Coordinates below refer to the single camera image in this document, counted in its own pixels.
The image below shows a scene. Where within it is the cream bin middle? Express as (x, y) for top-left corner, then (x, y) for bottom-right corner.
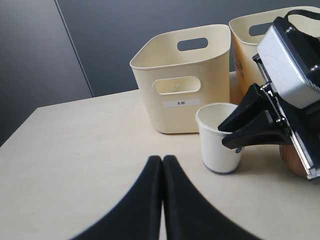
(229, 6), (320, 93)

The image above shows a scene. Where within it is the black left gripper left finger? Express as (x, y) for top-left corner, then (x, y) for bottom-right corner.
(73, 155), (163, 240)

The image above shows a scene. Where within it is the white paper cup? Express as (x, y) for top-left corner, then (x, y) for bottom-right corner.
(195, 102), (244, 175)

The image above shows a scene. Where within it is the cream bin left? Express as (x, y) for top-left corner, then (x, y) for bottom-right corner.
(129, 24), (232, 134)

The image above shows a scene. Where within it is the cream bin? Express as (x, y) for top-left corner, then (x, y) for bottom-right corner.
(129, 24), (232, 134)
(229, 6), (320, 93)

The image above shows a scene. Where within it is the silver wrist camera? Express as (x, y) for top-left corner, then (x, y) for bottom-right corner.
(257, 17), (320, 109)

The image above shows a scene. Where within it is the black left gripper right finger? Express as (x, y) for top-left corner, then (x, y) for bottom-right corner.
(162, 155), (259, 240)

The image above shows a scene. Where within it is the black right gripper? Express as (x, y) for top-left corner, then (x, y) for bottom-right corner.
(218, 54), (320, 180)

